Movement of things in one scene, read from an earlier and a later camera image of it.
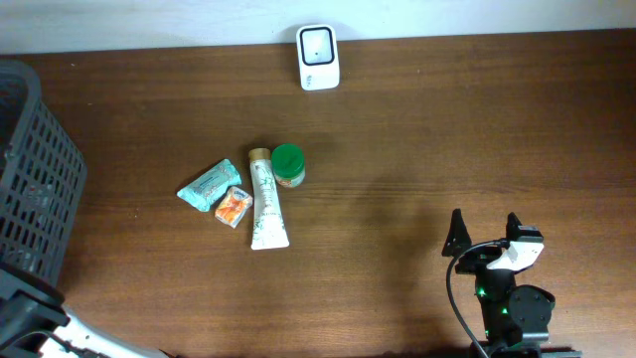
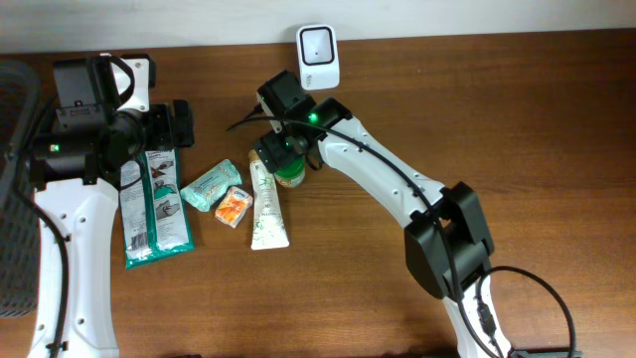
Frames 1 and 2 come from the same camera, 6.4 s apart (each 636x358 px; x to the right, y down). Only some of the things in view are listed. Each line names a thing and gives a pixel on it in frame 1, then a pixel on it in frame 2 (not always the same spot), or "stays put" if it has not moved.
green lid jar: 288,164 stays put
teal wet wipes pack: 203,191 stays put
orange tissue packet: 234,206 stays put
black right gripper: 479,265 -> 269,153
